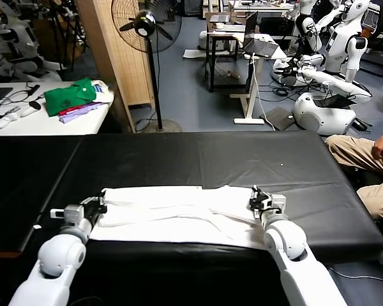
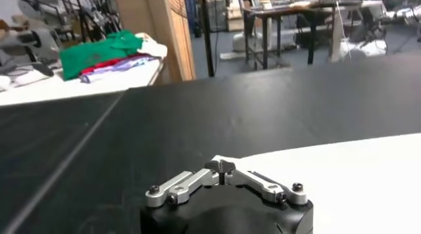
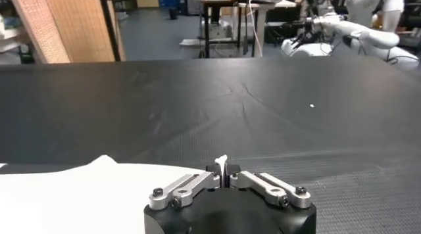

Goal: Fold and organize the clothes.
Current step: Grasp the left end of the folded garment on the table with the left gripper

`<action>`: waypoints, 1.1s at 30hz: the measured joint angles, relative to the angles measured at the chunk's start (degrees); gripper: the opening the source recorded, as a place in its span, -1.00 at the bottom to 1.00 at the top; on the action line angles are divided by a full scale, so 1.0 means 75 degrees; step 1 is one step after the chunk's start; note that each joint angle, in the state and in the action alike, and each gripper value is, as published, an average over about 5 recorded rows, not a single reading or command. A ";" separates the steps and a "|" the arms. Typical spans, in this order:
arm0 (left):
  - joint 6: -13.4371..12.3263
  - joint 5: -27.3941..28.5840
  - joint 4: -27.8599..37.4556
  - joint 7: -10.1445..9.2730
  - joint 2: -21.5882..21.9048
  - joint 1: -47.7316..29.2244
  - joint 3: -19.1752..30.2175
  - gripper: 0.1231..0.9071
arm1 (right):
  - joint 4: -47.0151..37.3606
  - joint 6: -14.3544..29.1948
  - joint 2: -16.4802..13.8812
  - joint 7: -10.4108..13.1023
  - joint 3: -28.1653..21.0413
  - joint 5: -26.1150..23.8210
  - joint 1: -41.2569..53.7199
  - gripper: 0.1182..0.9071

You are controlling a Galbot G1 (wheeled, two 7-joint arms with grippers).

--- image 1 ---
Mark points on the green polo shirt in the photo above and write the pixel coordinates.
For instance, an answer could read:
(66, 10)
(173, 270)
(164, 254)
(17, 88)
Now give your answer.
(65, 99)

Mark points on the khaki trousers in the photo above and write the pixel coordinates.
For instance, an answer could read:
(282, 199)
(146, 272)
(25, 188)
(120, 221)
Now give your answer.
(349, 153)

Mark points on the purple folded shirt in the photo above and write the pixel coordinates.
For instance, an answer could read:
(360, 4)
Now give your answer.
(75, 118)

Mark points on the black leather table cover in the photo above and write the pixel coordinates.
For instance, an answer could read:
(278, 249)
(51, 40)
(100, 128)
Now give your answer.
(19, 191)
(178, 159)

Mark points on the small white dome base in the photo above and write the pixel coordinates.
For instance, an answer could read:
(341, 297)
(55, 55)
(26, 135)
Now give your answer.
(204, 40)

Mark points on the black power adapter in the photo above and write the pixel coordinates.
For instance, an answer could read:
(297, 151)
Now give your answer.
(362, 125)

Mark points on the grey floor board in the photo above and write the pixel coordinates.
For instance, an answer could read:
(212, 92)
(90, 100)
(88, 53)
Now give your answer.
(277, 118)

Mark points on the white printed t-shirt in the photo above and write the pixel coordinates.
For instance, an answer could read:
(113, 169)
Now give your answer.
(178, 216)

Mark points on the red folded garment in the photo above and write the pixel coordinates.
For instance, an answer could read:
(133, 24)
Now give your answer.
(68, 112)

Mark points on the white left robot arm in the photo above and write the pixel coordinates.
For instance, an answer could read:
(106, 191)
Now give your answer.
(60, 255)

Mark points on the black stick device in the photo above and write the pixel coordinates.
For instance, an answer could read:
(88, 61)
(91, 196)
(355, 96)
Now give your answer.
(33, 90)

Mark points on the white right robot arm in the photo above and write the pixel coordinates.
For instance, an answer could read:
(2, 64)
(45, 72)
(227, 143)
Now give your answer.
(287, 242)

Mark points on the open dark laptop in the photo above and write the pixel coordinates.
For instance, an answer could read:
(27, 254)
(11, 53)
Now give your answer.
(263, 48)

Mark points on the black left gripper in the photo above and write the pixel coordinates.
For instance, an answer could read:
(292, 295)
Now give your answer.
(95, 213)

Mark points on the black metal desk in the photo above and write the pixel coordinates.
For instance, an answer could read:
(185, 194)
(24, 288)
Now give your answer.
(224, 33)

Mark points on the white round-headed humanoid robot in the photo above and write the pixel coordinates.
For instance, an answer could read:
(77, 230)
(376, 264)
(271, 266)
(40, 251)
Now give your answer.
(338, 48)

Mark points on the small wooden floor item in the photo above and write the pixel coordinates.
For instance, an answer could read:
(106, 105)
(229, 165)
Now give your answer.
(234, 75)

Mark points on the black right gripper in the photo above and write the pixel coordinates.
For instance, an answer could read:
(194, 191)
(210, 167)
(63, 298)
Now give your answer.
(260, 207)

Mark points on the grey marker pen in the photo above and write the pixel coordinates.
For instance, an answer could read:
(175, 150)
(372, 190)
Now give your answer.
(12, 110)

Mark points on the black standing fan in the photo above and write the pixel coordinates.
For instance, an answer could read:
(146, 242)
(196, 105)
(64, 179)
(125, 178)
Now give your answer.
(145, 21)

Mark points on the white rounded robot base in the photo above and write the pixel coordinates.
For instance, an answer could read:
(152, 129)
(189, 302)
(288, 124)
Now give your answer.
(311, 118)

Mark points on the white side table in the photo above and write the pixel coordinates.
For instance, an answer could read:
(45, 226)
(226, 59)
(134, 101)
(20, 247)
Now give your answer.
(35, 126)

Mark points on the white handheld controller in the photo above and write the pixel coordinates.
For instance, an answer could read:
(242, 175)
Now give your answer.
(6, 122)
(27, 112)

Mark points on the white floor board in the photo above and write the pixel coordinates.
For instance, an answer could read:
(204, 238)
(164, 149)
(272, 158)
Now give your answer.
(194, 53)

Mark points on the white robot with grey panel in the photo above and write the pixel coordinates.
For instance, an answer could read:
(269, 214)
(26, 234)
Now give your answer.
(27, 64)

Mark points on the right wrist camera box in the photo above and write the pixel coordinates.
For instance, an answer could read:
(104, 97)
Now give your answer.
(279, 202)

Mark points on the white robot with outstretched arm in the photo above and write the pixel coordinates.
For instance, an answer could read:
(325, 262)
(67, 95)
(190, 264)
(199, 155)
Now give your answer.
(333, 82)

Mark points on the white tape roll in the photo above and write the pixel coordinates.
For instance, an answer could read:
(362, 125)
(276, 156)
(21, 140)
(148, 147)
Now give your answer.
(220, 25)

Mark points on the wooden partition panel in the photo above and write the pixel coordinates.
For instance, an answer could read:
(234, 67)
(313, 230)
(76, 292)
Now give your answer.
(129, 80)

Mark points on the black monitor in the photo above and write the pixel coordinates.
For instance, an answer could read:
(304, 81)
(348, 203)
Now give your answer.
(275, 26)

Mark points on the white-legged desk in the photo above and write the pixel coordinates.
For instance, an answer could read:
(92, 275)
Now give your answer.
(248, 121)

